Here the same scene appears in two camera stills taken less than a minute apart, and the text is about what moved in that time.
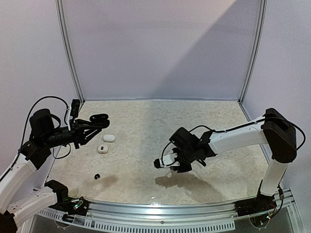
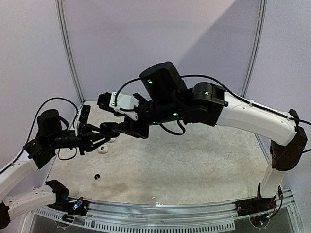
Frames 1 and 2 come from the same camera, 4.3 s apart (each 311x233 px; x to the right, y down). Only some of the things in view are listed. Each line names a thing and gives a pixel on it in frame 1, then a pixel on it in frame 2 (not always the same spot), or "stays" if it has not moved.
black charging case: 100,119 to 106,129
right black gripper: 184,165 to 140,123
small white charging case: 103,148 stays
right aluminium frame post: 254,51 stays
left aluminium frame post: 64,32 stays
